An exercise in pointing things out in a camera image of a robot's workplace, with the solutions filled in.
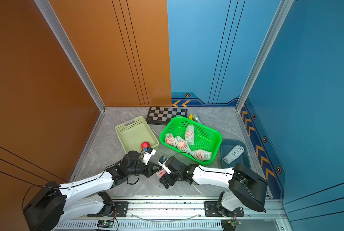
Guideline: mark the aluminium front rail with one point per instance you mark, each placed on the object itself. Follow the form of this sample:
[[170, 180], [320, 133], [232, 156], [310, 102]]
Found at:
[[181, 214]]

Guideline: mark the bare red apple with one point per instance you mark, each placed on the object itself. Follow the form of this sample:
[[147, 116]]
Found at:
[[145, 145]]

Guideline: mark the aluminium corner post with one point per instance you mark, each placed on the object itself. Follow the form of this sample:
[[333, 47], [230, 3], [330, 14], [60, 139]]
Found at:
[[271, 35], [52, 20]]

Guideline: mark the dark teal plastic tray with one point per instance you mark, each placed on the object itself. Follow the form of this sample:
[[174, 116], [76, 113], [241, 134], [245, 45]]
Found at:
[[227, 145]]

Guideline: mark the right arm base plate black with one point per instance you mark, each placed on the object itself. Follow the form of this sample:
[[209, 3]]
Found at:
[[216, 209]]

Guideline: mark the white foam net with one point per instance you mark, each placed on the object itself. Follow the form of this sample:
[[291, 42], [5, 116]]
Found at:
[[234, 154]]

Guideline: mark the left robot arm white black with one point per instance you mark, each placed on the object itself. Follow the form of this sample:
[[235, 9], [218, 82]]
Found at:
[[56, 203]]

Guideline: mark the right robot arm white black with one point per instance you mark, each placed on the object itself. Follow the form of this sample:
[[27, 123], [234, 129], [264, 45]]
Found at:
[[244, 187]]

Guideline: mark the small right circuit board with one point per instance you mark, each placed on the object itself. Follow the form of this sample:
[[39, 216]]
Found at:
[[230, 225]]

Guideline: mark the bright green plastic basket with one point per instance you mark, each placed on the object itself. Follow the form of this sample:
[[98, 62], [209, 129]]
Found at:
[[205, 138]]

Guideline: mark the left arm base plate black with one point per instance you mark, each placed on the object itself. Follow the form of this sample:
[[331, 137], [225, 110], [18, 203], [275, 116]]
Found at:
[[114, 208]]

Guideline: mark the grey cylinder yellow tip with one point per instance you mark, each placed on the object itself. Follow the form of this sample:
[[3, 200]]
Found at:
[[195, 118]]

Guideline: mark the black white checkerboard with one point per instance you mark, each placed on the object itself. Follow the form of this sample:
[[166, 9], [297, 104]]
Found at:
[[163, 115]]

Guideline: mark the left aluminium corner post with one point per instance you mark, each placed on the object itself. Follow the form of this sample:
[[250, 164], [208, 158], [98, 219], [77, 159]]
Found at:
[[52, 20]]

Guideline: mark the pale green plastic basket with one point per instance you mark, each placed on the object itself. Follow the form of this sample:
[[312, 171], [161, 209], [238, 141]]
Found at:
[[135, 132]]

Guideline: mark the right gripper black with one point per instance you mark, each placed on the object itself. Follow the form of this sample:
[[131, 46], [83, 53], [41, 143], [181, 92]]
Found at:
[[168, 180]]

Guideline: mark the green circuit board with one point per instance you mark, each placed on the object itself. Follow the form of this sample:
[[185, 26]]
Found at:
[[105, 225]]

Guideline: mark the right aluminium corner post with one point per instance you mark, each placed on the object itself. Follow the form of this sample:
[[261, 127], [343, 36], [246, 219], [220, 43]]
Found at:
[[271, 35]]

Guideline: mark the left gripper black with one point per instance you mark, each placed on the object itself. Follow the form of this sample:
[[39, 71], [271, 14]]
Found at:
[[150, 170]]

